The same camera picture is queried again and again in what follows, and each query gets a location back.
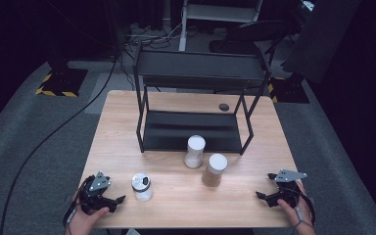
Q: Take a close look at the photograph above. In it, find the black yellow striped base plate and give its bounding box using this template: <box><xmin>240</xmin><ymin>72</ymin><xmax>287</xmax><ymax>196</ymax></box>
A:
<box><xmin>266</xmin><ymin>75</ymin><xmax>311</xmax><ymax>105</ymax></box>
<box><xmin>34</xmin><ymin>67</ymin><xmax>89</xmax><ymax>99</ymax></box>

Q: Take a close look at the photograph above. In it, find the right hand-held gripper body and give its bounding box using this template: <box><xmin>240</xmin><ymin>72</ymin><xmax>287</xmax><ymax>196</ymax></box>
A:
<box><xmin>265</xmin><ymin>168</ymin><xmax>308</xmax><ymax>209</ymax></box>

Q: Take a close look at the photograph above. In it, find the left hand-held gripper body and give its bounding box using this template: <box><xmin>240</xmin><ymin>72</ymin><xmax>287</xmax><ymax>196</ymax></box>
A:
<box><xmin>77</xmin><ymin>170</ymin><xmax>118</xmax><ymax>215</ymax></box>

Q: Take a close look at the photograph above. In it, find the person's right hand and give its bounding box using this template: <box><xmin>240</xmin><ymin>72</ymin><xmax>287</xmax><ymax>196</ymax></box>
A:
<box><xmin>276</xmin><ymin>181</ymin><xmax>317</xmax><ymax>235</ymax></box>

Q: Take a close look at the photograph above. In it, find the black metal two-tier shelf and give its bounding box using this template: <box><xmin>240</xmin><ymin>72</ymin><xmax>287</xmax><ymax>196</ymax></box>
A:
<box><xmin>132</xmin><ymin>42</ymin><xmax>272</xmax><ymax>157</ymax></box>

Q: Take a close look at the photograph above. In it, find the white-lidded jar with brown powder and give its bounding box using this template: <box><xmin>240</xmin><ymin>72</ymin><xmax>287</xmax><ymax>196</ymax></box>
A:
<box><xmin>201</xmin><ymin>153</ymin><xmax>229</xmax><ymax>188</ymax></box>

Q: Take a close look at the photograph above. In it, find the monitor screen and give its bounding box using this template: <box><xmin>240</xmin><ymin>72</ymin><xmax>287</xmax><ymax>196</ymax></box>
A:
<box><xmin>299</xmin><ymin>0</ymin><xmax>317</xmax><ymax>13</ymax></box>

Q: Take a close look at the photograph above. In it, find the white metal stand frame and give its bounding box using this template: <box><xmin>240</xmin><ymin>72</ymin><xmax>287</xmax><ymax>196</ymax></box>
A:
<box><xmin>177</xmin><ymin>0</ymin><xmax>264</xmax><ymax>53</ymax></box>

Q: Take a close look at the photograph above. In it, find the white-lidded jar with white powder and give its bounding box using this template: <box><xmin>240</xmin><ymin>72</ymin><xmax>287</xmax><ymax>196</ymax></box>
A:
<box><xmin>183</xmin><ymin>134</ymin><xmax>207</xmax><ymax>170</ymax></box>

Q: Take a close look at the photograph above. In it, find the glass shaker with silver lid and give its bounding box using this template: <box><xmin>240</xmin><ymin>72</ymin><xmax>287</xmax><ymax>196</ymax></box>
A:
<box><xmin>130</xmin><ymin>172</ymin><xmax>154</xmax><ymax>203</ymax></box>

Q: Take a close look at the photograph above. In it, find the grey fabric panel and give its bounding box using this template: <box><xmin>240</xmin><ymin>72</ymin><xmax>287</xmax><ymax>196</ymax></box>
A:
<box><xmin>280</xmin><ymin>0</ymin><xmax>362</xmax><ymax>84</ymax></box>

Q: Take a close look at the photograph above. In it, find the bundle of floor cables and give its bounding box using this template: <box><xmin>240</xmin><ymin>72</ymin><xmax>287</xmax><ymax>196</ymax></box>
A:
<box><xmin>122</xmin><ymin>21</ymin><xmax>184</xmax><ymax>51</ymax></box>

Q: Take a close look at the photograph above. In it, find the long black floor cable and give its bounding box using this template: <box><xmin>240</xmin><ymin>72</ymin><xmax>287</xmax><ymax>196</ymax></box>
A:
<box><xmin>0</xmin><ymin>53</ymin><xmax>119</xmax><ymax>235</ymax></box>

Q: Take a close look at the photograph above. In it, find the person's left hand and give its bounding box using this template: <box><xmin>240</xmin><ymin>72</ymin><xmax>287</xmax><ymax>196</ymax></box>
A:
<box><xmin>65</xmin><ymin>206</ymin><xmax>111</xmax><ymax>235</ymax></box>

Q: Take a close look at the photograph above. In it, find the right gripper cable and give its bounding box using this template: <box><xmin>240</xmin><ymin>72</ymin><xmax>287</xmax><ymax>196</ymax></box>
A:
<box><xmin>292</xmin><ymin>185</ymin><xmax>317</xmax><ymax>235</ymax></box>

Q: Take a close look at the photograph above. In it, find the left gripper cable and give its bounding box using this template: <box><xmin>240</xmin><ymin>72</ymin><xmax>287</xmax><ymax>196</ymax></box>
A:
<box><xmin>62</xmin><ymin>182</ymin><xmax>91</xmax><ymax>229</ymax></box>

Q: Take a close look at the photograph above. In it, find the black chair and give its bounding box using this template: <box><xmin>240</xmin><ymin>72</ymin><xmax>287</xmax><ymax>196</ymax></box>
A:
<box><xmin>208</xmin><ymin>19</ymin><xmax>303</xmax><ymax>57</ymax></box>

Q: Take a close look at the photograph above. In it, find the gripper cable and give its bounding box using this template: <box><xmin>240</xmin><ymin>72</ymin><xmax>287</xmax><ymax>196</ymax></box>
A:
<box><xmin>62</xmin><ymin>182</ymin><xmax>91</xmax><ymax>229</ymax></box>
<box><xmin>292</xmin><ymin>185</ymin><xmax>317</xmax><ymax>235</ymax></box>

